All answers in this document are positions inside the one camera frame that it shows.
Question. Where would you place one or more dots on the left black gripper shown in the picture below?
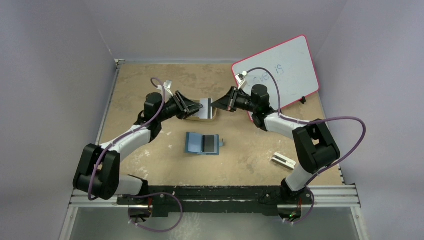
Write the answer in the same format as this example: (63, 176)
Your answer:
(185, 108)

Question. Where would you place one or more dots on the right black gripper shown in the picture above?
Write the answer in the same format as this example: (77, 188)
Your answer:
(234, 100)

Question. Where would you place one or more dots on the tan oval tray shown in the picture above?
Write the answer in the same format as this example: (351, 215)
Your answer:
(196, 118)

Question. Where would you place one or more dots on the white grey credit card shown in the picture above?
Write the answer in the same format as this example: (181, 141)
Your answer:
(206, 112)

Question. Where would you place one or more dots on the blue card holder wallet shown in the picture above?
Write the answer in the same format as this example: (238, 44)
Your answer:
(193, 144)

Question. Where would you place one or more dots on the grey striped credit card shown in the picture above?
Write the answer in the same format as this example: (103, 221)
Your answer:
(209, 144)

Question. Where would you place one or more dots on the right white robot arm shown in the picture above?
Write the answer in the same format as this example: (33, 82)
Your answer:
(314, 144)

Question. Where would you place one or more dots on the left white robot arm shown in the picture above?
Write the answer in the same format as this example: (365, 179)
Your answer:
(98, 172)

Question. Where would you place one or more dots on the pink framed whiteboard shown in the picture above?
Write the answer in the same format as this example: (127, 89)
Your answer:
(290, 74)

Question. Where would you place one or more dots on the white black eraser block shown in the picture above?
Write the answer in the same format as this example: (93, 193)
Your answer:
(283, 161)

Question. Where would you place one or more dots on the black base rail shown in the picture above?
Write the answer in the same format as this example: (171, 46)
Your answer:
(268, 200)

